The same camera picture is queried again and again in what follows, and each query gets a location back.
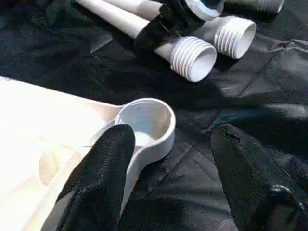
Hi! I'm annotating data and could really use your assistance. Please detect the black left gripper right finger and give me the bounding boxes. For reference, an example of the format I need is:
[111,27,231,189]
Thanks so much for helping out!
[210,124,308,231]

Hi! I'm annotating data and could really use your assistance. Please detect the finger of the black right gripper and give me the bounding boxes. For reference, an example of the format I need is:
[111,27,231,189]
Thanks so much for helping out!
[133,5,176,52]

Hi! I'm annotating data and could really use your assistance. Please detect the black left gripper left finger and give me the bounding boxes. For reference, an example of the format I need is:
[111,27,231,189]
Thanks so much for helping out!
[56,124,135,231]

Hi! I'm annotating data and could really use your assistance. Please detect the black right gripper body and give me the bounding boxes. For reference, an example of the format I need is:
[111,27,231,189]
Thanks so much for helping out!
[166,0,205,31]

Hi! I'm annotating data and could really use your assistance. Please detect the white plastic table top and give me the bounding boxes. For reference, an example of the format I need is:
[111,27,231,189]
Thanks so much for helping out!
[0,76,176,231]

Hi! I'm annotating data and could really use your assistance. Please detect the black mat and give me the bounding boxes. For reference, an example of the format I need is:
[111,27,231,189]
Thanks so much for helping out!
[0,0,308,231]

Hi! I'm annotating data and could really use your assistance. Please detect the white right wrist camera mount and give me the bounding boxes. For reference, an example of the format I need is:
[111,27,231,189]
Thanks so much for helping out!
[185,0,224,21]

